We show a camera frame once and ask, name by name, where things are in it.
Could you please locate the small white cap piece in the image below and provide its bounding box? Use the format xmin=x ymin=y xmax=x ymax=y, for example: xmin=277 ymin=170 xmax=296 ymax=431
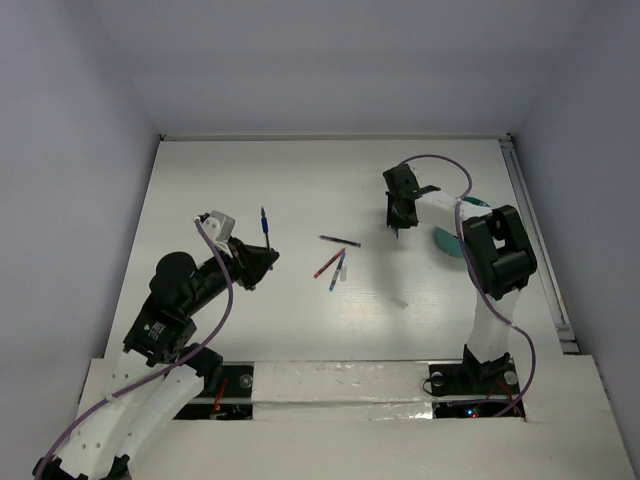
xmin=390 ymin=297 xmax=408 ymax=309

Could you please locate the blue pen with clip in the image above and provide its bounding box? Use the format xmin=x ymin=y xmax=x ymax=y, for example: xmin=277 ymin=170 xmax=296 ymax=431
xmin=329 ymin=250 xmax=347 ymax=292

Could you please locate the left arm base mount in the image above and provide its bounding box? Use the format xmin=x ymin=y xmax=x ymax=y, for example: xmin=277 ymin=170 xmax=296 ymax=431
xmin=174 ymin=363 xmax=254 ymax=421

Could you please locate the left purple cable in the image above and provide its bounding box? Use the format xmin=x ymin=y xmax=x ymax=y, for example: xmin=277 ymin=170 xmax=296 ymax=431
xmin=32 ymin=219 xmax=236 ymax=479

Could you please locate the teal round organizer container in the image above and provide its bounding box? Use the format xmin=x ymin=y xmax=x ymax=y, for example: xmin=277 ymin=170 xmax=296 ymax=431
xmin=433 ymin=196 xmax=490 ymax=259

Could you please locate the dark blue pen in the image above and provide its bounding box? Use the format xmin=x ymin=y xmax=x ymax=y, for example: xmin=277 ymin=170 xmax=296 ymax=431
xmin=318 ymin=235 xmax=362 ymax=248

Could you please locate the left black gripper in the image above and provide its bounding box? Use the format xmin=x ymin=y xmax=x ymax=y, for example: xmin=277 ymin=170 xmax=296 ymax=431
xmin=184 ymin=234 xmax=279 ymax=313

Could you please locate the blue grip clear pen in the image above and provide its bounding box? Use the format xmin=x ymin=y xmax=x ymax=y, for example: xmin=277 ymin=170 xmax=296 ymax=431
xmin=260 ymin=206 xmax=272 ymax=251

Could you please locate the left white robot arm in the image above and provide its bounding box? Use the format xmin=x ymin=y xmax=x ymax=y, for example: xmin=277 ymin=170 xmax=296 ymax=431
xmin=33 ymin=238 xmax=279 ymax=479

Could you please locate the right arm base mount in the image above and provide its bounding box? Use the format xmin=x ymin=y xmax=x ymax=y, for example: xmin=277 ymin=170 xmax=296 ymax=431
xmin=422 ymin=363 xmax=525 ymax=419

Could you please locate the red pen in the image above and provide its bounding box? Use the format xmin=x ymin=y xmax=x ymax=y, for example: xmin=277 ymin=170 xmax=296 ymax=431
xmin=313 ymin=248 xmax=346 ymax=279

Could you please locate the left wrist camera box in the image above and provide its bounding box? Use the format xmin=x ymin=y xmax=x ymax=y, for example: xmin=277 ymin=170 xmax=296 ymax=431
xmin=195 ymin=211 xmax=236 ymax=249

